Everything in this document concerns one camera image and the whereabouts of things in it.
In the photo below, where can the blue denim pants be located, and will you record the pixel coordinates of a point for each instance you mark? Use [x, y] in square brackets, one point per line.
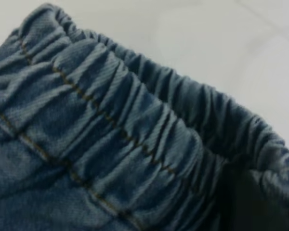
[86, 144]

